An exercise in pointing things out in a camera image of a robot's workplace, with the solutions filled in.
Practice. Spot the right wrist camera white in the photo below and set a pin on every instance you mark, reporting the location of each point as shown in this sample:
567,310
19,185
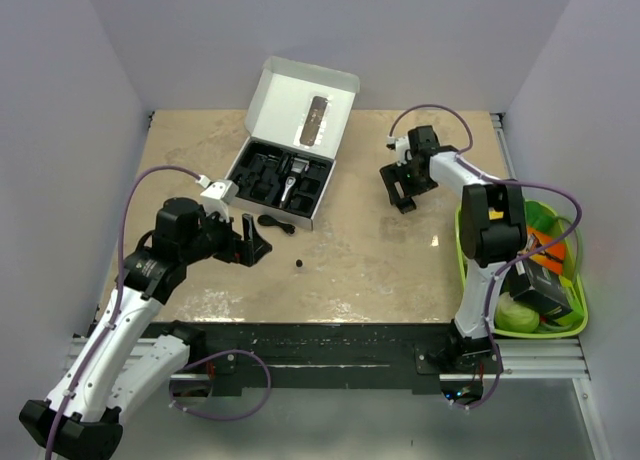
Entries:
401,147

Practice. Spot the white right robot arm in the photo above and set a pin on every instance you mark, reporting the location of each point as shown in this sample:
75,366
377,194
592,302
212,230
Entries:
491,223

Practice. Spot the green round cabbage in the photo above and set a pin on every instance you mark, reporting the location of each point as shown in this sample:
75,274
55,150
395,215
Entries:
513,316

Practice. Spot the white clipper kit box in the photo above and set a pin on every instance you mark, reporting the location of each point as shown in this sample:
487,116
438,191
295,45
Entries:
298,110

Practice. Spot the orange razor package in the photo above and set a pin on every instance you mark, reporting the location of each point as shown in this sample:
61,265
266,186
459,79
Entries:
541,232

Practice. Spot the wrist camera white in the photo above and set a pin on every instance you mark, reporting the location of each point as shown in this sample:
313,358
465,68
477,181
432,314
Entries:
217,195
401,147

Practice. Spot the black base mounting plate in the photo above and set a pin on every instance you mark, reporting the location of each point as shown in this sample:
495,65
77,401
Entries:
345,356

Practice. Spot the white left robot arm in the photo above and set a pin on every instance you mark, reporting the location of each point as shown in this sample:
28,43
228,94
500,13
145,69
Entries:
83,415

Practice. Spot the black silver hair clipper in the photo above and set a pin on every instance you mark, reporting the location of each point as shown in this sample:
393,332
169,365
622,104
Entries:
298,166

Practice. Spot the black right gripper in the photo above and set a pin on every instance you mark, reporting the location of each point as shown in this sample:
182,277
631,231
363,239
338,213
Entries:
394,173

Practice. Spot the green plastic basket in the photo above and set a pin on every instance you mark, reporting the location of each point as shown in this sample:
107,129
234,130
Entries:
547,329

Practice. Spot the black product box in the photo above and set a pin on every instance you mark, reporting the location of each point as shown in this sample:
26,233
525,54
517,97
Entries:
552,296

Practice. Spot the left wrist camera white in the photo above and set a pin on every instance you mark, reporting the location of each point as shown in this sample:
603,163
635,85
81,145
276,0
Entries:
217,195

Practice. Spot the aluminium frame rail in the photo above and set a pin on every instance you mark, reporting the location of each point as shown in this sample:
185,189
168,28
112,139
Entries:
530,359

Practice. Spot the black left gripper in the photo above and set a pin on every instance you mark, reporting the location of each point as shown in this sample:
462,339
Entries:
252,247

